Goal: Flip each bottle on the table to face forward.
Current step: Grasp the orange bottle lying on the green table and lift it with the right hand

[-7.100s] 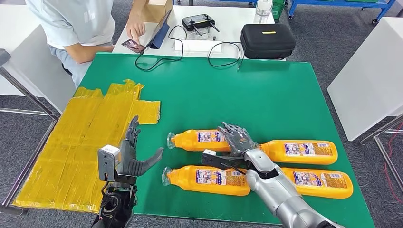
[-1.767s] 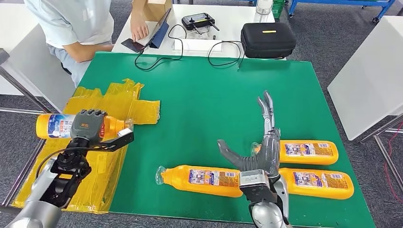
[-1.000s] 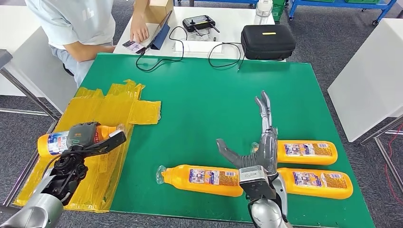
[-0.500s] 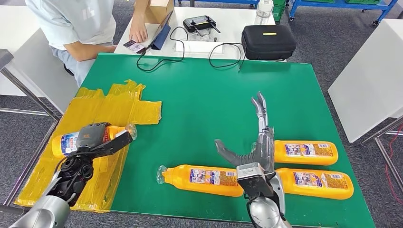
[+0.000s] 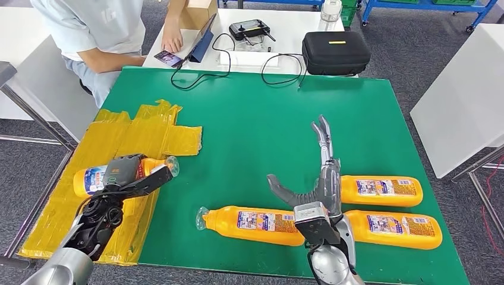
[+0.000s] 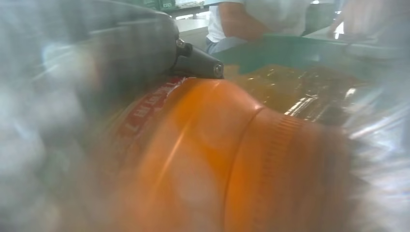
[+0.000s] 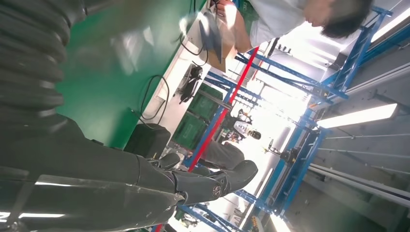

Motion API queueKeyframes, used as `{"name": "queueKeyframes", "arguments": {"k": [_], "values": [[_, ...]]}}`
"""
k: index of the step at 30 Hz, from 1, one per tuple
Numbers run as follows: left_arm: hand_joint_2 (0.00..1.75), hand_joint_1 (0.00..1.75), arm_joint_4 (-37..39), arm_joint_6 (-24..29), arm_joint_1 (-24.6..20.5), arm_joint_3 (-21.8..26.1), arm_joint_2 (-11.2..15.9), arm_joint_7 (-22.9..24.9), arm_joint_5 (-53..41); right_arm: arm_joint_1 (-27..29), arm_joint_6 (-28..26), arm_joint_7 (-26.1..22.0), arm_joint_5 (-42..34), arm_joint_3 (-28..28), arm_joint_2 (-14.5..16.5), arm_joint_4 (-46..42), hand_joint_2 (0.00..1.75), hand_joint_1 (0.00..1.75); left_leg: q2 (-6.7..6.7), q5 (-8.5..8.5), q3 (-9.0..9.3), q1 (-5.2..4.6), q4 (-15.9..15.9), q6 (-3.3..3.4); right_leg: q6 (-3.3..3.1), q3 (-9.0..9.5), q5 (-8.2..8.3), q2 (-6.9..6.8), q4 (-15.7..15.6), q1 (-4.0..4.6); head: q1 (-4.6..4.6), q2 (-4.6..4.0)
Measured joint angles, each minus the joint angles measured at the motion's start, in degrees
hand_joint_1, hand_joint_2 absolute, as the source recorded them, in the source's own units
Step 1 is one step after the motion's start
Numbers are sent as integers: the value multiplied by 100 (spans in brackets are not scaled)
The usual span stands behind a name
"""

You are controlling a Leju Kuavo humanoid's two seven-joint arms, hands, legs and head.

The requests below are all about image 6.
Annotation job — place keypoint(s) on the person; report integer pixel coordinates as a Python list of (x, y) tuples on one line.
[(282, 16)]

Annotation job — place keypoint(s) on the yellow tape mat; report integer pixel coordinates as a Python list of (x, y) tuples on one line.
[(288, 86)]

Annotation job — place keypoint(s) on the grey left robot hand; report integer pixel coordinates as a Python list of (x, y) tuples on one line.
[(96, 51)]

